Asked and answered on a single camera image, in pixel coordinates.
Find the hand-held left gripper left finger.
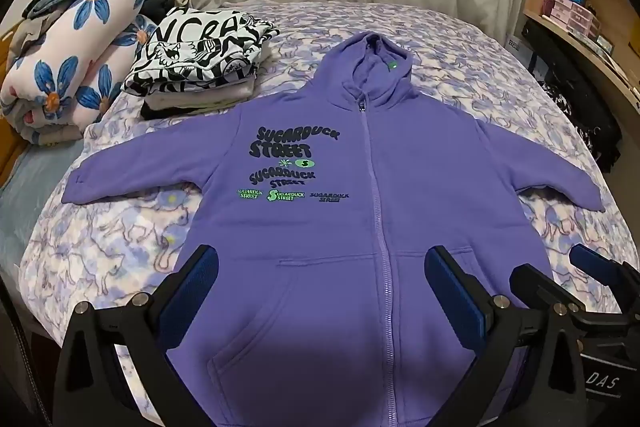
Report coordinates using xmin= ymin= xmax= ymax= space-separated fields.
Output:
xmin=52 ymin=244 xmax=221 ymax=427

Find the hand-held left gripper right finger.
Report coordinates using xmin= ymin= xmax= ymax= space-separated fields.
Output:
xmin=424 ymin=245 xmax=588 ymax=427

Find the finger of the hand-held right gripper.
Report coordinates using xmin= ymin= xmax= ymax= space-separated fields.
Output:
xmin=509 ymin=263 xmax=556 ymax=308
xmin=570 ymin=243 xmax=640 ymax=308

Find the purple zip hoodie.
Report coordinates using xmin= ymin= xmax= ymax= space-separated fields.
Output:
xmin=61 ymin=32 xmax=606 ymax=427

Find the purple floral bed blanket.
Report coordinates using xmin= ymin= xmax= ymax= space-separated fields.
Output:
xmin=20 ymin=0 xmax=628 ymax=427

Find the black folded garment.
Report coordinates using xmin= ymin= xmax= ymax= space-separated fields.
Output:
xmin=140 ymin=101 xmax=201 ymax=122

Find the cream folded garment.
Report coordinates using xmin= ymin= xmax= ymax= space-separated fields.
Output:
xmin=145 ymin=72 xmax=261 ymax=112

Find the light blue bed sheet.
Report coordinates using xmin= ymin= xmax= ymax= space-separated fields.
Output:
xmin=0 ymin=139 xmax=92 ymax=280

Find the black and white printed garment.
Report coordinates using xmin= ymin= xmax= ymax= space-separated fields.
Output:
xmin=122 ymin=5 xmax=281 ymax=95

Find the row of pink boxes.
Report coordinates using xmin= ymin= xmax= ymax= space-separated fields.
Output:
xmin=549 ymin=0 xmax=613 ymax=52

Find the rolled pink blue-flower quilt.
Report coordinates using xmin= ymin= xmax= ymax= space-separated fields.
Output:
xmin=0 ymin=0 xmax=161 ymax=142

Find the grey crumpled garment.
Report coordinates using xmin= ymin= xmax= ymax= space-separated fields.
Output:
xmin=9 ymin=18 xmax=47 ymax=60

